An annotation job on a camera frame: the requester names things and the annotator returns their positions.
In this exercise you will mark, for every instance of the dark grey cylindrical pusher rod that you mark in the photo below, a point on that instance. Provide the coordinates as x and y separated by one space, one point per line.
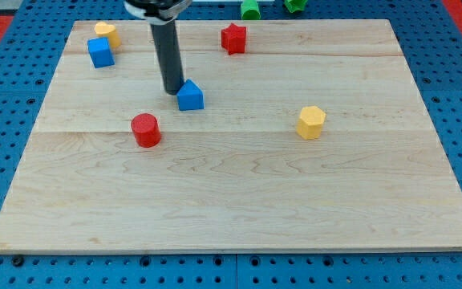
168 54

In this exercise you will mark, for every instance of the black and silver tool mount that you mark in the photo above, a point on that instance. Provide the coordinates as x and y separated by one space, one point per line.
162 10

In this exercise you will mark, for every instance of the light wooden board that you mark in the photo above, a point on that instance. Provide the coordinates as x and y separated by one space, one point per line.
235 177

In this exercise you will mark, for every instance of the yellow heart block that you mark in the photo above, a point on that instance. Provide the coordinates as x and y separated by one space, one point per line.
103 29

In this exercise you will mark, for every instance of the blue triangular prism block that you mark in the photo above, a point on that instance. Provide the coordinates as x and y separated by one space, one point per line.
190 97

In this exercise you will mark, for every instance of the blue cube block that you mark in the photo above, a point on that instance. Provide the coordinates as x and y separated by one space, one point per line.
100 52

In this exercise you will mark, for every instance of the red star block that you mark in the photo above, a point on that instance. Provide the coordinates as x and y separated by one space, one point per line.
233 39

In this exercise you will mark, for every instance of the green cylinder block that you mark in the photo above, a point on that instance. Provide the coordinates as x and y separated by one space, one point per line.
250 10

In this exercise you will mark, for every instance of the red cylinder block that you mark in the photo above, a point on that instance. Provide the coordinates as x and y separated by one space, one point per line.
146 130

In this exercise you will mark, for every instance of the green star block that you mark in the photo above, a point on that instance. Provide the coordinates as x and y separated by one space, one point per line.
295 5

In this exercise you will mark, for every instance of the yellow hexagon block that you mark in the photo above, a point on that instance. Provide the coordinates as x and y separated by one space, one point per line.
310 122

